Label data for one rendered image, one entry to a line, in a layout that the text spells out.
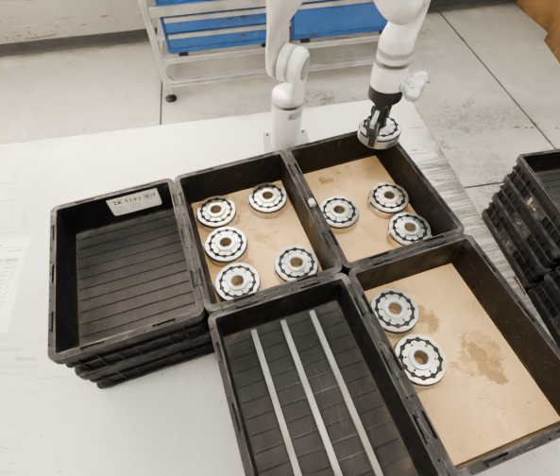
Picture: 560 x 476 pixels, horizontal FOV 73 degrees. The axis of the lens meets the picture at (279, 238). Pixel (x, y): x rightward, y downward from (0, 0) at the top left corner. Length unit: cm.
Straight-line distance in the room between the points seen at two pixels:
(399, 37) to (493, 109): 225
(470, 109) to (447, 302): 218
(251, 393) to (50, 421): 48
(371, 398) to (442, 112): 232
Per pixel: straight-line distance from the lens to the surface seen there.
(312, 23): 281
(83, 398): 107
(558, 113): 322
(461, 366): 90
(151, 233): 105
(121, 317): 95
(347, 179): 112
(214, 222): 99
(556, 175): 192
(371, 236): 100
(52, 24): 385
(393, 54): 84
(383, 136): 99
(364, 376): 84
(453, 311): 95
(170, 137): 151
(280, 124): 116
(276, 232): 99
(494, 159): 266
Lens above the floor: 163
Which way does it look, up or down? 55 degrees down
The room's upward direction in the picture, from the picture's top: 3 degrees counter-clockwise
